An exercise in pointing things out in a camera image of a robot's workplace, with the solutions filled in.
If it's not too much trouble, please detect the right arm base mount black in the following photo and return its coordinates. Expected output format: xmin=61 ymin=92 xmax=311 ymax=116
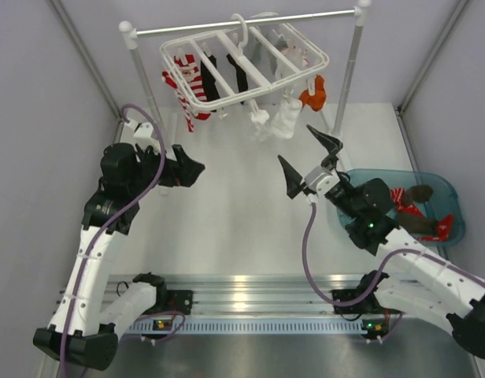
xmin=331 ymin=289 xmax=399 ymax=320

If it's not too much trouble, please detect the red white patterned sock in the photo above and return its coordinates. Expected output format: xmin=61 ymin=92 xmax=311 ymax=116
xmin=390 ymin=187 xmax=423 ymax=217

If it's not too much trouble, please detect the red sock in basin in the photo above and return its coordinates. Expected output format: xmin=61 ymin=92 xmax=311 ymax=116
xmin=417 ymin=214 xmax=454 ymax=243

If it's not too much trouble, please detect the aluminium mounting rail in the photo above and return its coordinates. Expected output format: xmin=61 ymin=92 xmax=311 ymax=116
xmin=53 ymin=272 xmax=483 ymax=318

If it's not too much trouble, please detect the black sock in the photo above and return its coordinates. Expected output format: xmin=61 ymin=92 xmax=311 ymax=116
xmin=226 ymin=54 xmax=249 ymax=93
xmin=200 ymin=61 xmax=220 ymax=102

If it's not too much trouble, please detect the slotted grey cable duct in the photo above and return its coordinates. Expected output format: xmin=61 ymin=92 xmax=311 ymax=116
xmin=125 ymin=317 xmax=389 ymax=336

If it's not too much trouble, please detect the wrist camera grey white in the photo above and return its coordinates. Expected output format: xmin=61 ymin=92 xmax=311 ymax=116
xmin=304 ymin=166 xmax=340 ymax=204
xmin=124 ymin=118 xmax=158 ymax=149

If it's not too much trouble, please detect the silver metal clothes rack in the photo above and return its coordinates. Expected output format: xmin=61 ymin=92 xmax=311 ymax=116
xmin=119 ymin=1 xmax=372 ymax=137

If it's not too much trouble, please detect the white plastic sock hanger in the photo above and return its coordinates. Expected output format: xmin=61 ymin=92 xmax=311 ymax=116
xmin=160 ymin=14 xmax=330 ymax=120

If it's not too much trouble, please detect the grey sock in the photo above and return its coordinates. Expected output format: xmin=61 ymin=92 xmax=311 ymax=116
xmin=250 ymin=36 xmax=300 ymax=74

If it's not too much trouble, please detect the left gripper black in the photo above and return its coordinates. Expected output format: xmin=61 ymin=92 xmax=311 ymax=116
xmin=128 ymin=142 xmax=203 ymax=196

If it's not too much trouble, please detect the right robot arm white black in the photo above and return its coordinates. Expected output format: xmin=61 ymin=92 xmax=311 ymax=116
xmin=278 ymin=125 xmax=485 ymax=360

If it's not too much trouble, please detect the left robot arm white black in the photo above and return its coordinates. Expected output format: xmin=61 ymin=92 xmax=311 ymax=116
xmin=33 ymin=143 xmax=205 ymax=371

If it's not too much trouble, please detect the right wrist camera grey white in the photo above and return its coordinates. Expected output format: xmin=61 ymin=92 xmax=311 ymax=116
xmin=304 ymin=166 xmax=340 ymax=204

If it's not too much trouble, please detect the red white striped sock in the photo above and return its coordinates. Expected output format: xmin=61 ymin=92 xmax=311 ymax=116
xmin=174 ymin=54 xmax=210 ymax=120
xmin=161 ymin=71 xmax=194 ymax=132

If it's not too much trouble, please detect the orange sock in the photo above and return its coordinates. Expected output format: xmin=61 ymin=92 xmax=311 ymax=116
xmin=309 ymin=75 xmax=328 ymax=112
xmin=298 ymin=90 xmax=311 ymax=106

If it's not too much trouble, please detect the white sock red trim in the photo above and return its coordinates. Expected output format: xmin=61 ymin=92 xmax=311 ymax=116
xmin=274 ymin=45 xmax=310 ymax=80

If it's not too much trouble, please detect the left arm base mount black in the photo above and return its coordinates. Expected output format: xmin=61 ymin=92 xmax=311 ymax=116
xmin=164 ymin=290 xmax=194 ymax=315

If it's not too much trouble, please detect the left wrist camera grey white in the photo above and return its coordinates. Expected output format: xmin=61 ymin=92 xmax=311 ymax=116
xmin=124 ymin=118 xmax=158 ymax=149

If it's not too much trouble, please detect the blue plastic basin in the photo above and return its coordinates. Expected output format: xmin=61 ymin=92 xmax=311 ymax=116
xmin=348 ymin=169 xmax=465 ymax=247

